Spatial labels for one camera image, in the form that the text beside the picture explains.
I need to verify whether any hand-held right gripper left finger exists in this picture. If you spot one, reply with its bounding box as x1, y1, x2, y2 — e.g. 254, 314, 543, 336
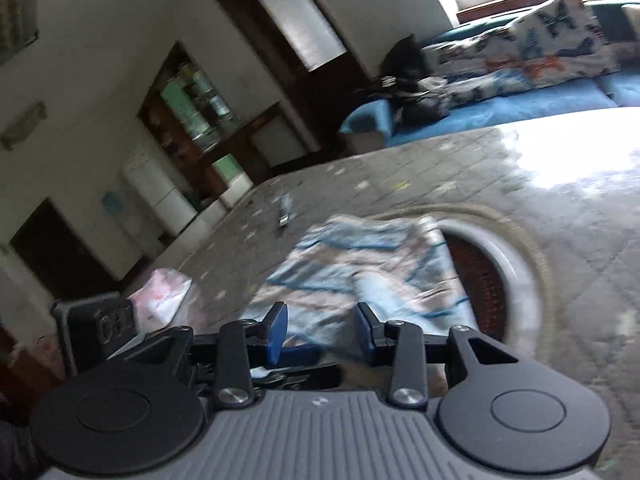
107, 301, 290, 407

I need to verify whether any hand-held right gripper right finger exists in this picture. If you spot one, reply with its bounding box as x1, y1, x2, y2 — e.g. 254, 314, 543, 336
352, 302, 521, 407

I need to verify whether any blue beige striped garment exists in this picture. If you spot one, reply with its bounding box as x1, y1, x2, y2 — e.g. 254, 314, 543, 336
239, 214, 477, 396

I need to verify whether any pink plastic bag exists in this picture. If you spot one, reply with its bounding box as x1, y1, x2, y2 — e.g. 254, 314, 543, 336
127, 267, 193, 333

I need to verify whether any dark doorway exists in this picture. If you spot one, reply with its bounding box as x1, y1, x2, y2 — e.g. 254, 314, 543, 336
10, 197, 119, 302

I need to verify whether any water dispenser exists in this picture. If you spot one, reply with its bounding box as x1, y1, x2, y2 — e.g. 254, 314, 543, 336
100, 192, 166, 261

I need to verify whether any small dark object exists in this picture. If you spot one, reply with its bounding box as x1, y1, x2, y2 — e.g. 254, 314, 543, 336
276, 194, 297, 232

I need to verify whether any white refrigerator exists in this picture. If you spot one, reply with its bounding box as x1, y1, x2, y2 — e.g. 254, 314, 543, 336
120, 147, 201, 238

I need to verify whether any dark wooden display cabinet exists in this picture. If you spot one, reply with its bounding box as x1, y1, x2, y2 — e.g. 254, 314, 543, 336
137, 42, 321, 206

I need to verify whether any black white patterned cloth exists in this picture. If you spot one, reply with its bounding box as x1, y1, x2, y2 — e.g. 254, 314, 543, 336
372, 76, 453, 122

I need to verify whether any black bag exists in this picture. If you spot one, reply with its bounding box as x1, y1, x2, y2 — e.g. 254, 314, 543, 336
380, 34, 432, 86

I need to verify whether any blue sofa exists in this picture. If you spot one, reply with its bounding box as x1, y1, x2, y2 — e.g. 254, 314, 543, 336
340, 0, 640, 148

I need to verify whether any dark door frosted glass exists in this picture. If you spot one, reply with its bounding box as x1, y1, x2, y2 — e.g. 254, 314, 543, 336
212, 0, 381, 78

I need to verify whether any large butterfly print cushion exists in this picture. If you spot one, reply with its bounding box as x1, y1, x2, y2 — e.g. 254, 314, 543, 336
510, 0, 621, 78

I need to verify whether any framed wall picture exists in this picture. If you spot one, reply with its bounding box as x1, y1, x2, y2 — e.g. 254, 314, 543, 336
0, 0, 41, 66

